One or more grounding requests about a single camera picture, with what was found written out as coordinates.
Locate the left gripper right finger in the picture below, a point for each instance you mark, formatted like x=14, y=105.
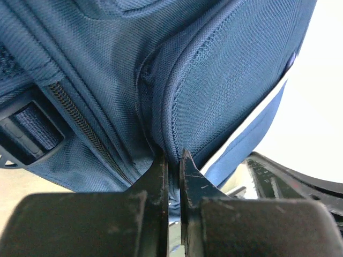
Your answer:
x=216, y=224

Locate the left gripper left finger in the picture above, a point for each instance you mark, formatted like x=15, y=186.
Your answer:
x=130, y=223

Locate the navy blue student backpack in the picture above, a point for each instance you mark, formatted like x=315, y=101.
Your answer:
x=92, y=90

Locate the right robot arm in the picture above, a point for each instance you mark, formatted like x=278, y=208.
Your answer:
x=272, y=180

